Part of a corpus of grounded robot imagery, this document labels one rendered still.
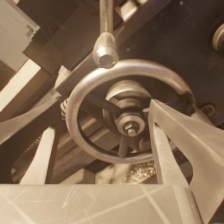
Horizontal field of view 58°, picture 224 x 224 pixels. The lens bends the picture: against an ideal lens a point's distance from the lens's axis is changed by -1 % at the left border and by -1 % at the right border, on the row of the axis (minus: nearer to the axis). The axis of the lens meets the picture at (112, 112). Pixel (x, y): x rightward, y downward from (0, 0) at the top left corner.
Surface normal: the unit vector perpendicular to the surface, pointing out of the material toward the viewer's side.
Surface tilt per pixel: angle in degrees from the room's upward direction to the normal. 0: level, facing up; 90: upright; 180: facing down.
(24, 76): 36
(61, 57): 90
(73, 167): 90
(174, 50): 90
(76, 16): 90
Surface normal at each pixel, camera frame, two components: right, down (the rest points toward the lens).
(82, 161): 0.01, 0.60
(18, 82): -0.54, -0.12
